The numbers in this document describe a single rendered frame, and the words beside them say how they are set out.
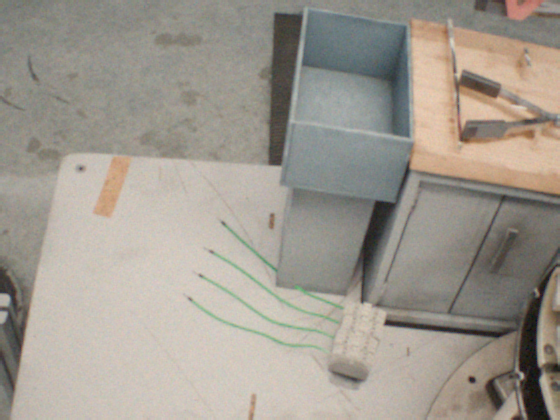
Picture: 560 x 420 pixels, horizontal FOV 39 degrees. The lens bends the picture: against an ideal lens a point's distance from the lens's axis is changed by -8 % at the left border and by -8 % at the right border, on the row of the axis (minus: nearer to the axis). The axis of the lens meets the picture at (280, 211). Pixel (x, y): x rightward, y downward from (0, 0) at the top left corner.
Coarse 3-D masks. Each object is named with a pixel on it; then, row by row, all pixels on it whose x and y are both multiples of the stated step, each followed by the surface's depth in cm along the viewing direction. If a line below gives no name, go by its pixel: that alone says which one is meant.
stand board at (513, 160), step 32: (416, 32) 82; (416, 64) 79; (480, 64) 80; (512, 64) 81; (544, 64) 81; (416, 96) 76; (448, 96) 76; (480, 96) 77; (544, 96) 78; (416, 128) 73; (448, 128) 74; (544, 128) 75; (416, 160) 72; (448, 160) 72; (480, 160) 72; (512, 160) 72; (544, 160) 73; (544, 192) 73
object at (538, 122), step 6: (522, 120) 72; (528, 120) 72; (534, 120) 72; (540, 120) 72; (546, 120) 72; (510, 126) 71; (516, 126) 71; (522, 126) 71; (528, 126) 72; (534, 126) 72; (540, 126) 72; (546, 126) 73; (510, 132) 71
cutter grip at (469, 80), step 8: (464, 72) 74; (472, 72) 74; (464, 80) 75; (472, 80) 74; (480, 80) 74; (488, 80) 74; (472, 88) 75; (480, 88) 74; (488, 88) 74; (496, 88) 74; (488, 96) 75; (496, 96) 74
